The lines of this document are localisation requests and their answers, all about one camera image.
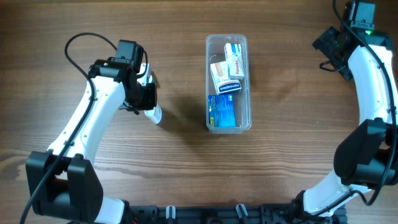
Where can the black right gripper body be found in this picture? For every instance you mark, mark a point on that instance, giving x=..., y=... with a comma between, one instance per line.
x=325, y=42

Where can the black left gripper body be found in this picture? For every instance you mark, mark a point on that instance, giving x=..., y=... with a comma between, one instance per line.
x=147, y=97

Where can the blue and yellow box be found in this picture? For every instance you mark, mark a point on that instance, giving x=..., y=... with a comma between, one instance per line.
x=221, y=111

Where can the white Hansaplast plaster box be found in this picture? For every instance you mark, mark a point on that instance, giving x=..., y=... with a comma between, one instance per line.
x=222, y=82

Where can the white Panadol box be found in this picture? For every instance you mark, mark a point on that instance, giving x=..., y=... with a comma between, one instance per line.
x=234, y=60

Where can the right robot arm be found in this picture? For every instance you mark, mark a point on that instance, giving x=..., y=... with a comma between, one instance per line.
x=366, y=160

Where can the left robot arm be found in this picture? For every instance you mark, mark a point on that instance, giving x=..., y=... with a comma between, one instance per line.
x=62, y=180

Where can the clear plastic container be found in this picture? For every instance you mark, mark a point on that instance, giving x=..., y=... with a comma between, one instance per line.
x=242, y=100

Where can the white spray bottle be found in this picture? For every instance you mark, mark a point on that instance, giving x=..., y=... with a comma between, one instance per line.
x=155, y=114

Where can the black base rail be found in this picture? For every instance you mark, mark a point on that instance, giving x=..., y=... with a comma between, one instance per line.
x=262, y=214

